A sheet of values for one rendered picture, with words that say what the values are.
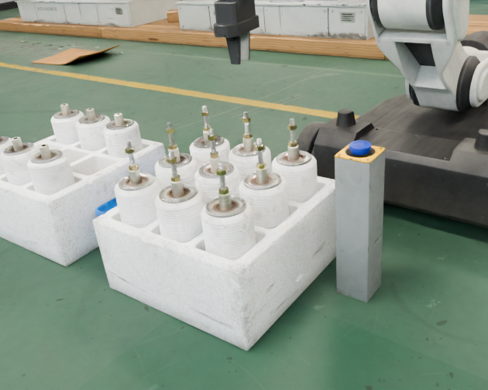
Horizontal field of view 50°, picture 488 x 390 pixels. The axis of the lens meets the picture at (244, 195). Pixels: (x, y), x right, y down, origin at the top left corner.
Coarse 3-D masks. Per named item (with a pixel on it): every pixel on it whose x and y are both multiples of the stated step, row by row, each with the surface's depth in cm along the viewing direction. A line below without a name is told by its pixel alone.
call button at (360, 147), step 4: (360, 140) 97; (352, 144) 95; (356, 144) 95; (360, 144) 95; (364, 144) 95; (368, 144) 95; (352, 148) 94; (356, 148) 94; (360, 148) 94; (364, 148) 94; (368, 148) 94; (352, 152) 95; (356, 152) 95; (360, 152) 94; (364, 152) 94
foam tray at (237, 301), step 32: (320, 192) 112; (96, 224) 110; (128, 224) 107; (288, 224) 101; (320, 224) 111; (128, 256) 108; (160, 256) 101; (192, 256) 95; (256, 256) 93; (288, 256) 102; (320, 256) 114; (128, 288) 114; (160, 288) 106; (192, 288) 99; (224, 288) 93; (256, 288) 95; (288, 288) 105; (192, 320) 104; (224, 320) 97; (256, 320) 97
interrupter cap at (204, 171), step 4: (208, 164) 112; (224, 164) 111; (228, 164) 111; (200, 168) 111; (204, 168) 111; (208, 168) 111; (228, 168) 109; (232, 168) 109; (200, 172) 109; (204, 172) 109; (208, 172) 109; (228, 172) 108; (204, 176) 107; (208, 176) 107; (212, 176) 106; (216, 176) 106
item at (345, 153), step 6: (342, 150) 97; (348, 150) 97; (372, 150) 96; (378, 150) 96; (336, 156) 95; (342, 156) 95; (348, 156) 94; (354, 156) 94; (360, 156) 94; (366, 156) 94; (372, 156) 93; (366, 162) 92
